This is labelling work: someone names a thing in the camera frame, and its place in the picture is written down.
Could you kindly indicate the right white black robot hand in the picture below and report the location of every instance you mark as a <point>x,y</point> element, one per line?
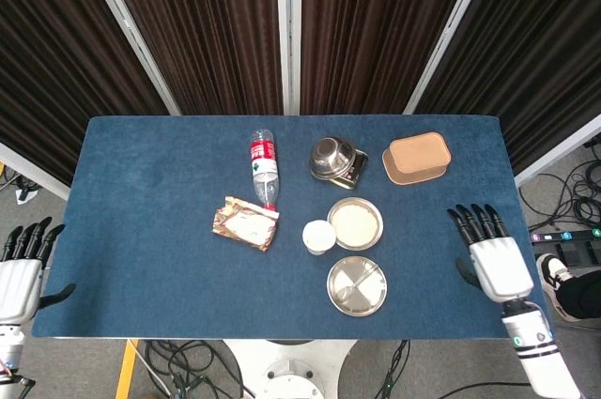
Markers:
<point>502,270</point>

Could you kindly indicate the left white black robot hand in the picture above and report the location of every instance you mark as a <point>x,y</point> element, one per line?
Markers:
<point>21,286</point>

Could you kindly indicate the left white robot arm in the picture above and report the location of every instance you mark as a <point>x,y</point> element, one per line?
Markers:
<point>10,347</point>

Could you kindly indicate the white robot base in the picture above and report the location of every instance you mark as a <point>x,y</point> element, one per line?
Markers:
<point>291,366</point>

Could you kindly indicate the metal bowl holding rice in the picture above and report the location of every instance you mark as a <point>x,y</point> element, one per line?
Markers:
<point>377,234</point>

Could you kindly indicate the white paper cup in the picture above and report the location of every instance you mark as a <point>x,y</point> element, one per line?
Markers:
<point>318,235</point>

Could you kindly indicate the upturned steel bowl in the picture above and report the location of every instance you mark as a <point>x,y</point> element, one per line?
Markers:
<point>331,157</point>

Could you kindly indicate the white black sneaker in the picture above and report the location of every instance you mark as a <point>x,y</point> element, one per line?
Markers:
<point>551,277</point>

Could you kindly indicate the black trouser leg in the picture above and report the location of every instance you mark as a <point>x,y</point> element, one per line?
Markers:
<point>584,293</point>

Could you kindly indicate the white paper scrap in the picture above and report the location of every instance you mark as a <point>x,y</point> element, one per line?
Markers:
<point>26,196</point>

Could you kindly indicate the blue felt table mat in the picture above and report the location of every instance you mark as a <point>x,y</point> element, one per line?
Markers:
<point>141,239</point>

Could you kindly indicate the empty shallow metal plate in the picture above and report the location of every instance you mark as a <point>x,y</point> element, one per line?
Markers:
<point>371,298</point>

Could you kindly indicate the brown rectangular lidded box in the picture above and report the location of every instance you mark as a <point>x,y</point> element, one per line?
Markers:
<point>418,155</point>

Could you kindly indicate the black digital kitchen scale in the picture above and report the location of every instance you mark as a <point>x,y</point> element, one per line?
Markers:
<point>358,169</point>

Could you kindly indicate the dark brown curtain partition panel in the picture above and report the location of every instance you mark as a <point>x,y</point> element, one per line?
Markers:
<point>56,42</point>
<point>530,42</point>
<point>371,28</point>
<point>202,28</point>

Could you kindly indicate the red gold snack packet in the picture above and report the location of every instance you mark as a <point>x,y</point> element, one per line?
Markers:
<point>244,225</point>

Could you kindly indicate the clear bottle with red label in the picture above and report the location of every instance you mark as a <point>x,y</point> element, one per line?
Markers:
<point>262,157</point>

